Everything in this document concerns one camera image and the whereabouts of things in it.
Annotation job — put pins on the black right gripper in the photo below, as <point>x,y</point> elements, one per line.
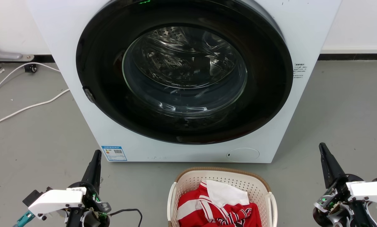
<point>332,201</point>

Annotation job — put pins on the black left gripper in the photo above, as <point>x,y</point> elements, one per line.
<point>95,208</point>

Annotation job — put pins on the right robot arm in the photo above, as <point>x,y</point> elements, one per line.
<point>362,216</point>

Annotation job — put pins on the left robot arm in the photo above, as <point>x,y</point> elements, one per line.
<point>24,217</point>

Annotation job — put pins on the white plastic laundry basket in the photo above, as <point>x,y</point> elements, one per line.
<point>191,182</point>

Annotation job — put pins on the blue energy label sticker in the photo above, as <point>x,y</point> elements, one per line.
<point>114,153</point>

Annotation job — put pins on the round black glass washer door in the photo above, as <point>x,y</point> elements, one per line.
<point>109,107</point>

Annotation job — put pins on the round white filter cover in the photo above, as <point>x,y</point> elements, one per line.
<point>242,154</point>

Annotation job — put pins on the small printed warning label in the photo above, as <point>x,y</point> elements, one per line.
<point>300,70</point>

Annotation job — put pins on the red and white striped jersey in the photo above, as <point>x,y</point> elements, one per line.
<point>191,206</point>

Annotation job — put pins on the white cloth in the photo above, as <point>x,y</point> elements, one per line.
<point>226,192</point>

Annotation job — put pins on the small black floor plug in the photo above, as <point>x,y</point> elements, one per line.
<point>30,67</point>

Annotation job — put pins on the white front-load washing machine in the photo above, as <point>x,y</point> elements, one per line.
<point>65,34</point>

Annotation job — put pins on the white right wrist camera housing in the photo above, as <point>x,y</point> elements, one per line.
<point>369,190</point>

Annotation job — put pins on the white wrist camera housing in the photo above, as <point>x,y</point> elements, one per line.
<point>56,200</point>
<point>369,190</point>

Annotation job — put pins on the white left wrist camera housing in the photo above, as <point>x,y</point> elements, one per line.
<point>56,200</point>

